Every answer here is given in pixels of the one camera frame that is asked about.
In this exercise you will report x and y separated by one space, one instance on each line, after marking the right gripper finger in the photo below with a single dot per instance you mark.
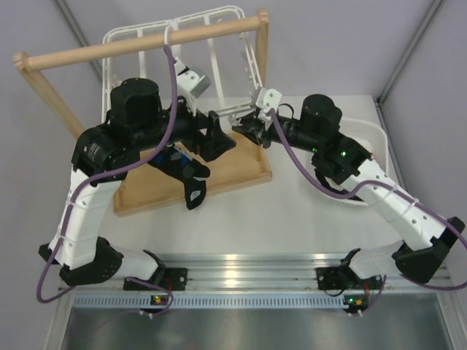
252 133
249 121

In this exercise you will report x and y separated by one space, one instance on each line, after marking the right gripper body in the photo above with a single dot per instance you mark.
296 138

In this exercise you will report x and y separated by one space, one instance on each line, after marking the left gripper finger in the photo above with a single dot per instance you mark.
215 145
213 127

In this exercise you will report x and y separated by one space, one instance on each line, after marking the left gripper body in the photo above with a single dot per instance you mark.
186 127

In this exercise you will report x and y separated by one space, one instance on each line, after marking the black blue sports sock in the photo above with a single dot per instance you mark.
175 162

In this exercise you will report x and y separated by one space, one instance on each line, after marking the white plastic clip hanger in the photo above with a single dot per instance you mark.
229 61

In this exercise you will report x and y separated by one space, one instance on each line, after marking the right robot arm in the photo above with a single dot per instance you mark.
340 167

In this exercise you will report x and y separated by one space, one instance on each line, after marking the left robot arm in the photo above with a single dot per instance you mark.
102 155

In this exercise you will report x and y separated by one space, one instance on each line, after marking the white perforated sock basket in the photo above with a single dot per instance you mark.
374 140

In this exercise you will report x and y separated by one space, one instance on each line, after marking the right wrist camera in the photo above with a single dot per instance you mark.
266 99

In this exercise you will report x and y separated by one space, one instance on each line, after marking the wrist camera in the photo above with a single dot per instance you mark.
192 82
266 99

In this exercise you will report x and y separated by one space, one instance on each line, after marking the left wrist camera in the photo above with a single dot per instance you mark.
192 82

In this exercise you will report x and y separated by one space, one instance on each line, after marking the aluminium mounting rail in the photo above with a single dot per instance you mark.
251 273

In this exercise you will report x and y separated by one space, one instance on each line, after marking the white slotted cable duct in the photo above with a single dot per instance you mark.
217 301

